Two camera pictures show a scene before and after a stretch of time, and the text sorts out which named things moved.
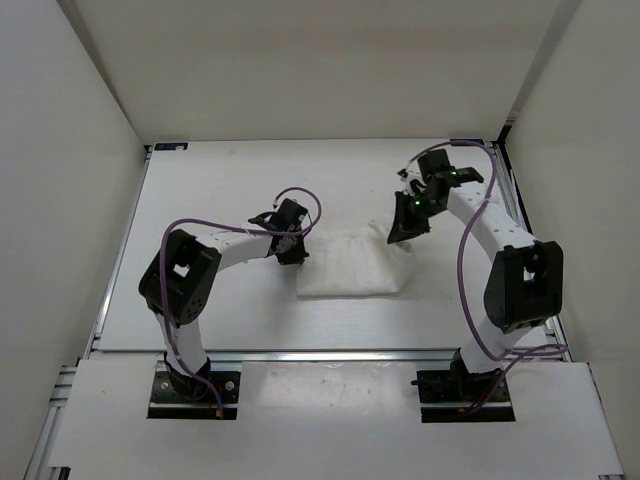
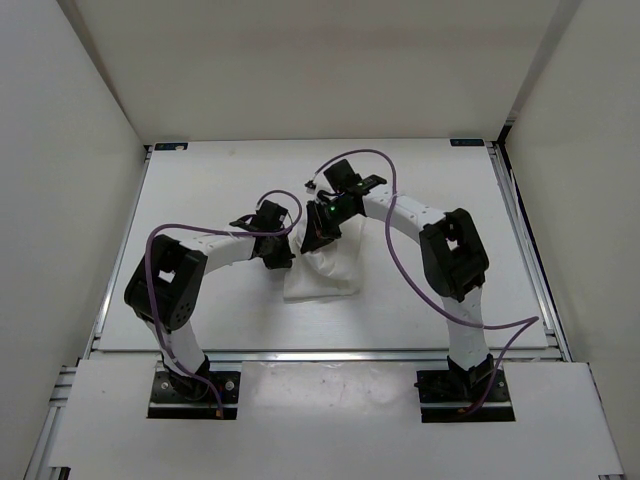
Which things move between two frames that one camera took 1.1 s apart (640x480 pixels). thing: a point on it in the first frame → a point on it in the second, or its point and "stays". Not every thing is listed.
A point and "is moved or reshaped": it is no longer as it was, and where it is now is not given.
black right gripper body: [422, 206] → [335, 213]
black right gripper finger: [403, 225] → [313, 230]
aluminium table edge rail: [334, 356] stays
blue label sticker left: [171, 146] stays
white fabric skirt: [353, 263] is moved or reshaped
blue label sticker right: [466, 144] stays
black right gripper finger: [407, 228] → [315, 238]
